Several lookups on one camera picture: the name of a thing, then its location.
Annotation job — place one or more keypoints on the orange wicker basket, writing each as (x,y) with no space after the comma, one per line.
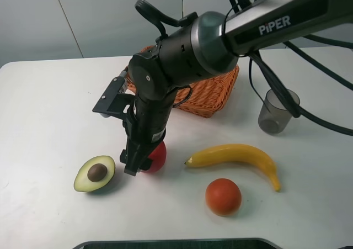
(209,91)

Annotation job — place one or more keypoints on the orange tomato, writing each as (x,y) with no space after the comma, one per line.
(223,197)

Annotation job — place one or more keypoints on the black silver Piper robot arm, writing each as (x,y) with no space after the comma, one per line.
(199,47)

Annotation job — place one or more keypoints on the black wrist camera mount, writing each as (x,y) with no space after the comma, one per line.
(114,100)

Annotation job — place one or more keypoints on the halved avocado with pit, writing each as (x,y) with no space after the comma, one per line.
(94,174)

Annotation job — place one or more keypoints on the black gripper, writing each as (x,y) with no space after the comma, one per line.
(145,124)

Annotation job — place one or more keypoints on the grey translucent plastic cup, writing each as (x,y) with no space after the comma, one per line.
(273,117)

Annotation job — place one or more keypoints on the yellow banana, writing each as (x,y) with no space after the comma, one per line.
(237,153)

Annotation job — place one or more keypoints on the red apple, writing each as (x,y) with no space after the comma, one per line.
(158,157)

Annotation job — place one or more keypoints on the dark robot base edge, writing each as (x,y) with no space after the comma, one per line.
(191,244)

